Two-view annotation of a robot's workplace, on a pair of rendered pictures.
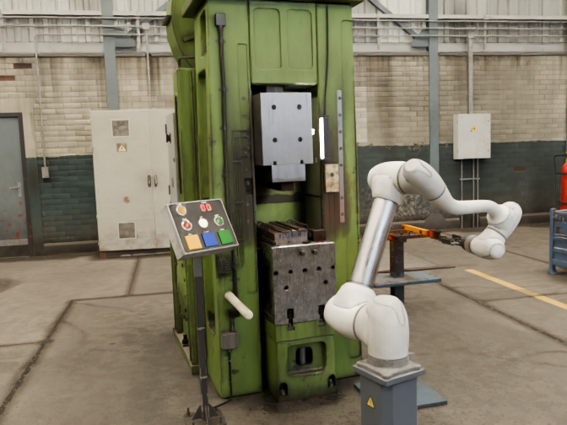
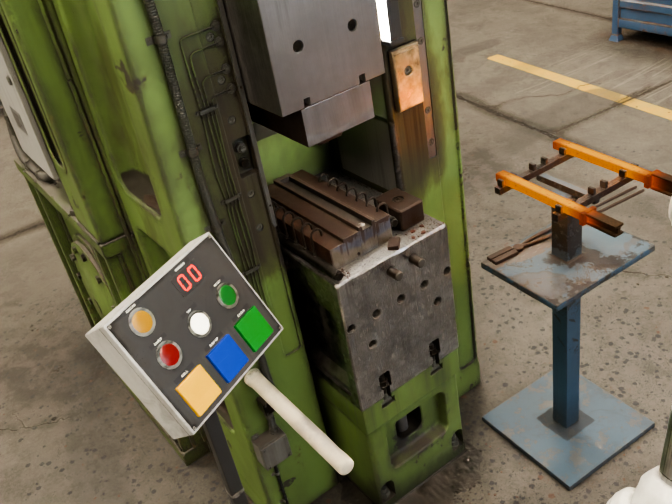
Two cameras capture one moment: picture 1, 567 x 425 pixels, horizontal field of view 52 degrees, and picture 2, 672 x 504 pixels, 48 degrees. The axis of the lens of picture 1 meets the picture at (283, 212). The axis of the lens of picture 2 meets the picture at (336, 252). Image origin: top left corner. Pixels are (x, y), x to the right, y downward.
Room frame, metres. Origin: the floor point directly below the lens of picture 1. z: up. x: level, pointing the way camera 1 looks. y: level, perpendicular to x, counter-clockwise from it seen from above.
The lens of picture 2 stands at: (1.64, 0.37, 2.01)
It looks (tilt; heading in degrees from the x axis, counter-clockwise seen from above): 33 degrees down; 348
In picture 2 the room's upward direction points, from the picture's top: 11 degrees counter-clockwise
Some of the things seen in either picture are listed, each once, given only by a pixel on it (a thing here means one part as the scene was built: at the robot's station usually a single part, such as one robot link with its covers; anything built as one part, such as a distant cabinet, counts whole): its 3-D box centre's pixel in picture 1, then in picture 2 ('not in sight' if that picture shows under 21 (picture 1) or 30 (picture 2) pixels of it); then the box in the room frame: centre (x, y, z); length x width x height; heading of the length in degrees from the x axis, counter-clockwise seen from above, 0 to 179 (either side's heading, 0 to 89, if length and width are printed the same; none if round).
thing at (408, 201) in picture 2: (315, 234); (399, 208); (3.36, -0.19, 0.95); 0.12 x 0.08 x 0.06; 18
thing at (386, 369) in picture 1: (391, 358); not in sight; (2.15, -0.40, 0.63); 0.22 x 0.18 x 0.06; 121
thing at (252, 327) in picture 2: (224, 237); (253, 329); (2.97, 0.31, 1.01); 0.07 x 0.05 x 0.07; 133
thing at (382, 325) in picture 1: (385, 324); not in sight; (2.15, -0.38, 0.77); 0.18 x 0.16 x 0.22; 37
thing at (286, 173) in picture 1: (277, 172); (291, 95); (3.44, 0.03, 1.32); 0.42 x 0.20 x 0.10; 18
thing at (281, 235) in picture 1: (279, 232); (316, 214); (3.44, 0.03, 0.96); 0.42 x 0.20 x 0.09; 18
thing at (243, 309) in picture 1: (238, 304); (297, 419); (3.05, 0.26, 0.62); 0.44 x 0.05 x 0.05; 18
